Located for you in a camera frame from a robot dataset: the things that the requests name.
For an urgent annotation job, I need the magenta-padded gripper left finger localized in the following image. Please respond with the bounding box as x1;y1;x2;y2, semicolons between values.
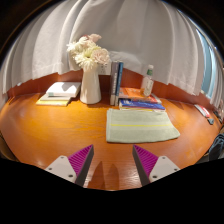
44;144;95;188

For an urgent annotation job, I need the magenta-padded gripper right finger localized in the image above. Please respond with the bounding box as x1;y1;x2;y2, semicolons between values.
132;144;181;187

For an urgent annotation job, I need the pale green towel yellow stripe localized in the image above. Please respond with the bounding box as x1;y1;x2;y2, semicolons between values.
105;108;181;144

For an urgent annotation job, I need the dark bag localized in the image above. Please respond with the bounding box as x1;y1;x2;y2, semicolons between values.
208;133;224;161

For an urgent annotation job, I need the blue flat book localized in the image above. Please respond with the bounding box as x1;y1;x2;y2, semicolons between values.
118;98;166;112

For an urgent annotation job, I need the yellow flat book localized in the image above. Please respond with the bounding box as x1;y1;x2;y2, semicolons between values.
35;93;72;107

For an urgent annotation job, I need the red and white packet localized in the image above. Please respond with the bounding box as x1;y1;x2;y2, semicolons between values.
194;103;212;119

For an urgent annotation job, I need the white flat book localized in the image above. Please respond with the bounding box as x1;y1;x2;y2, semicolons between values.
45;81;82;99

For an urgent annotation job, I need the orange and red flat book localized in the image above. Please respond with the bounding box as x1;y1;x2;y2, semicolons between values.
118;87;163;105

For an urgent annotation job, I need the clear bottle green label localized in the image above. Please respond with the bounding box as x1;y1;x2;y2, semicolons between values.
140;64;155;98

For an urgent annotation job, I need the white ceramic vase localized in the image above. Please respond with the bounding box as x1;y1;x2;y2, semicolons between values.
79;64;102;105

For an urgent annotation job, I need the white and pink flower bouquet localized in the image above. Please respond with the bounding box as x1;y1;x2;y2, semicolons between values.
66;33;111;72

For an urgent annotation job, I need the white curtain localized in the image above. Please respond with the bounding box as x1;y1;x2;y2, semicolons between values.
0;0;224;111

